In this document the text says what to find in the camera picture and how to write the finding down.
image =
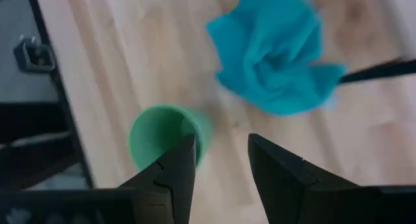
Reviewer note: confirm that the green plastic cup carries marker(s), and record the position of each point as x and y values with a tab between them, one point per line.
156	133

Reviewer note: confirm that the teal cloth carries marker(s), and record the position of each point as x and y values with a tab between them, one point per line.
273	48

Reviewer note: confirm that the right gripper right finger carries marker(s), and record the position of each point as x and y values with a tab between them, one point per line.
292	191

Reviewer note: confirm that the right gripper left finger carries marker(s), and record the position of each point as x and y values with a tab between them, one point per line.
177	178

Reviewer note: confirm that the grey metal clamp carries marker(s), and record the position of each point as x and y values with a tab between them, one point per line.
34	56

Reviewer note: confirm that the wooden shelf with black legs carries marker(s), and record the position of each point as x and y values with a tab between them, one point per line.
380	71

